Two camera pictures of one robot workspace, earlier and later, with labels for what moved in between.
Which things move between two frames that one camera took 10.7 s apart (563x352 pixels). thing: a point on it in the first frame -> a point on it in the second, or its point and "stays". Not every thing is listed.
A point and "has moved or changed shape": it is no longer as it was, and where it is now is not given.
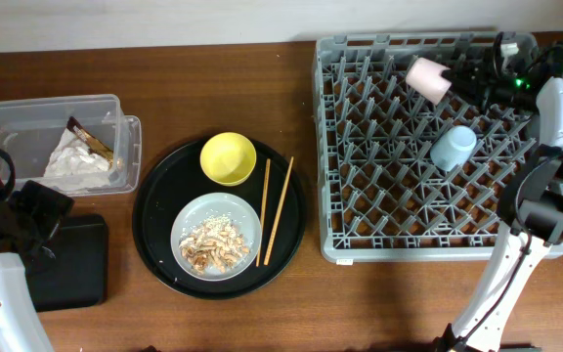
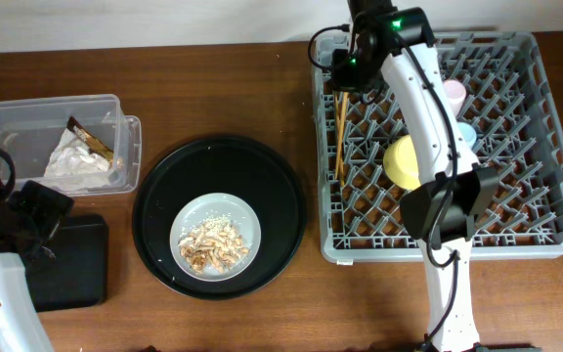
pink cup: x=423 y=78 has moved or changed shape
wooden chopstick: x=280 y=212 -> x=344 y=138
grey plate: x=194 y=213 stays
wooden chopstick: x=263 y=212 -> x=337 y=135
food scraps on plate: x=214 y=244 stays
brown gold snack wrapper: x=93 y=146 stays
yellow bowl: x=228 y=158 -> x=401 y=162
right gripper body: x=464 y=78 -> x=346 y=78
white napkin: x=72 y=164 stays
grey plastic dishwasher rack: x=398 y=177 stays
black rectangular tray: x=77 y=276 stays
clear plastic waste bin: x=82 y=145 stays
